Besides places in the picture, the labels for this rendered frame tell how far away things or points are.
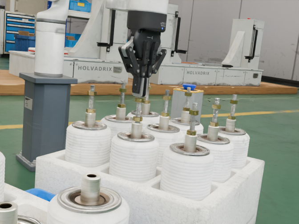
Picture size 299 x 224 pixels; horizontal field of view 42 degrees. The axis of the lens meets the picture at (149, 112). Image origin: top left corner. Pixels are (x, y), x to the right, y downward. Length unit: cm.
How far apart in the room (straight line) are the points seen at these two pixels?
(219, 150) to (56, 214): 43
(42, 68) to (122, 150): 60
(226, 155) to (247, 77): 358
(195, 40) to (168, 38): 423
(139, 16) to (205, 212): 36
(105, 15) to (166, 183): 262
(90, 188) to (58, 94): 84
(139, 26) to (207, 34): 688
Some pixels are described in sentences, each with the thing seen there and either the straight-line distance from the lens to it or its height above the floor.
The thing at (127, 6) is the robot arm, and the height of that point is 50.
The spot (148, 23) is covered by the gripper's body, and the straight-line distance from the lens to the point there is 72.
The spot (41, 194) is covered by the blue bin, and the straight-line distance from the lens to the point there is 84.
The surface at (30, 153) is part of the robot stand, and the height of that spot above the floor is 5.
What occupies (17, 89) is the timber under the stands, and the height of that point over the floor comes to 4.
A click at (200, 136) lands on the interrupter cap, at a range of 84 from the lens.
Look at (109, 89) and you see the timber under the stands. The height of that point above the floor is 4.
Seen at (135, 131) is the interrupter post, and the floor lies 26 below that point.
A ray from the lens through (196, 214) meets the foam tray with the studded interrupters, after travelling 67.
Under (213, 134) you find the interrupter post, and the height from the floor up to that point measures 27.
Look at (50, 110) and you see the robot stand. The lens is 128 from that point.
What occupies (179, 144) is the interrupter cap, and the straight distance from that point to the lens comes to 75.
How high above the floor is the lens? 44
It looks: 10 degrees down
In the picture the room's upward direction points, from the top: 6 degrees clockwise
